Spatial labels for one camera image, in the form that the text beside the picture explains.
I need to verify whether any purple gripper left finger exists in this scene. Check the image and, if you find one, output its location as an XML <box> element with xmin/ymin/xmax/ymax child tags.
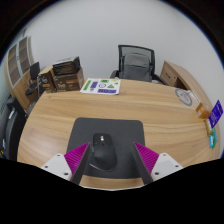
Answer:
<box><xmin>40</xmin><ymin>141</ymin><xmax>92</xmax><ymax>185</ymax></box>

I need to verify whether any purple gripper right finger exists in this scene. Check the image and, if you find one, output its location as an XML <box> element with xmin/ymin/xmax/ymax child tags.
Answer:
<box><xmin>132</xmin><ymin>142</ymin><xmax>184</xmax><ymax>185</ymax></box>

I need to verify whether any black computer mouse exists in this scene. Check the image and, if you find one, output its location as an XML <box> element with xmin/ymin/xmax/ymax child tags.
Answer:
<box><xmin>90</xmin><ymin>133</ymin><xmax>117</xmax><ymax>171</ymax></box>

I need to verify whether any dark grey mouse pad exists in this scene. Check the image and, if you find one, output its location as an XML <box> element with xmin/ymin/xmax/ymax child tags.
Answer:
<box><xmin>67</xmin><ymin>118</ymin><xmax>145</xmax><ymax>179</ymax></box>

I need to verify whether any small tan box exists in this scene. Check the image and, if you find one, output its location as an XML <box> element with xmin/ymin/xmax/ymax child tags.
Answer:
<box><xmin>204</xmin><ymin>119</ymin><xmax>212</xmax><ymax>135</ymax></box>

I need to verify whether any green folded cloth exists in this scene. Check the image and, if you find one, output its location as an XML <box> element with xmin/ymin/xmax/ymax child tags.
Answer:
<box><xmin>209</xmin><ymin>128</ymin><xmax>218</xmax><ymax>149</ymax></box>

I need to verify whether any orange cardboard box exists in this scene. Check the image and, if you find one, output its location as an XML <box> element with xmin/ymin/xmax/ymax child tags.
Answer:
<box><xmin>196</xmin><ymin>102</ymin><xmax>211</xmax><ymax>119</ymax></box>

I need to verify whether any black chair at left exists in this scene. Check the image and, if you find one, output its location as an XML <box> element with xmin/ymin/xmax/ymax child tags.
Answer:
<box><xmin>0</xmin><ymin>97</ymin><xmax>26</xmax><ymax>161</ymax></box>

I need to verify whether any colourful printed sheet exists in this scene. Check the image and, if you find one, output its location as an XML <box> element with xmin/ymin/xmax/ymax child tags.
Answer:
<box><xmin>80</xmin><ymin>78</ymin><xmax>121</xmax><ymax>95</ymax></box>

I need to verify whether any purple standing sign card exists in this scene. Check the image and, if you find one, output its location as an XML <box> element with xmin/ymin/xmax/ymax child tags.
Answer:
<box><xmin>209</xmin><ymin>101</ymin><xmax>223</xmax><ymax>128</ymax></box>

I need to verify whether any small brown cardboard box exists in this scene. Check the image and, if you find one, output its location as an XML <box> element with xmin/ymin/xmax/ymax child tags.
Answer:
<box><xmin>38</xmin><ymin>66</ymin><xmax>56</xmax><ymax>93</ymax></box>

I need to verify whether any grey backpack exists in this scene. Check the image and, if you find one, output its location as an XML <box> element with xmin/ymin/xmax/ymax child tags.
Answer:
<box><xmin>119</xmin><ymin>53</ymin><xmax>152</xmax><ymax>82</ymax></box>

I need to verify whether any black box on top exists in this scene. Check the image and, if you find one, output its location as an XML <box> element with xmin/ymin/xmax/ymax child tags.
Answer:
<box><xmin>53</xmin><ymin>56</ymin><xmax>81</xmax><ymax>76</ymax></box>

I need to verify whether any black mesh office chair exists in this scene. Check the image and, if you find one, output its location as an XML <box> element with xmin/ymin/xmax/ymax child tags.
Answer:
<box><xmin>111</xmin><ymin>45</ymin><xmax>166</xmax><ymax>85</ymax></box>

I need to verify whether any wooden shelf cabinet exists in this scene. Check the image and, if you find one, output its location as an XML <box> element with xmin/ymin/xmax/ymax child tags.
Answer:
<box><xmin>4</xmin><ymin>36</ymin><xmax>37</xmax><ymax>110</ymax></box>

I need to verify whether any coiled white cable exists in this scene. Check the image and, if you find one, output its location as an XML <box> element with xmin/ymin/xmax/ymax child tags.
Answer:
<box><xmin>174</xmin><ymin>87</ymin><xmax>193</xmax><ymax>107</ymax></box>

